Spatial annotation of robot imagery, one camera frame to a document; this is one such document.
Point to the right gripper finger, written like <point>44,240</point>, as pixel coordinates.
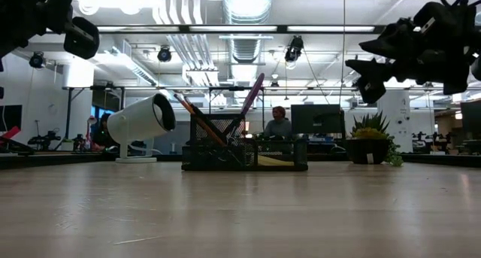
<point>391,41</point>
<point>370,69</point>

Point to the yellow sticky note pad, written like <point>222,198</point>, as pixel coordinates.
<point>274,162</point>

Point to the black pen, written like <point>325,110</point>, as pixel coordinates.
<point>210,126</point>
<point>235,129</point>

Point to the orange pencil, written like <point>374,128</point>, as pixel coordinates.
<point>188,112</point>

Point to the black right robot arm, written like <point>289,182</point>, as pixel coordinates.
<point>451,17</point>

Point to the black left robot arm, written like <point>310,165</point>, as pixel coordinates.
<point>15,17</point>

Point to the black mesh desk organizer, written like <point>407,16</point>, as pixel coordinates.
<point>210,156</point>

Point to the white building pillar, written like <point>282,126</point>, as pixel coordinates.
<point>394,119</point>

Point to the black ceiling spotlight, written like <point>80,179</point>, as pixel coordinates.
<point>37,60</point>
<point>164,55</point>

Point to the black computer monitor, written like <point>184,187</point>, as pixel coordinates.
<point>317,119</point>

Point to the potted succulent plant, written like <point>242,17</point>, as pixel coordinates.
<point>370,147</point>

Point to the black overhead rig beam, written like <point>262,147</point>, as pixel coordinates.
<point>282,28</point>

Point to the seated person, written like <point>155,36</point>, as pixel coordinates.
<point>279,126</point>

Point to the person in shadow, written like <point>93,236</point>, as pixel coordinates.
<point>100,132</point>

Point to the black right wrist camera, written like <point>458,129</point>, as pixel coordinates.
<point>372,90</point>

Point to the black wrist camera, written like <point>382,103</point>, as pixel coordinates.
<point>82,38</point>
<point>372,90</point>

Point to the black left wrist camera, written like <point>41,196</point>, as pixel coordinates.
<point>82,38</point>

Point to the black hanging overhead camera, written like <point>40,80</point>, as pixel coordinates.
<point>294,49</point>

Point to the silver ventilation duct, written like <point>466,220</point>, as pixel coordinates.
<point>246,10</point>

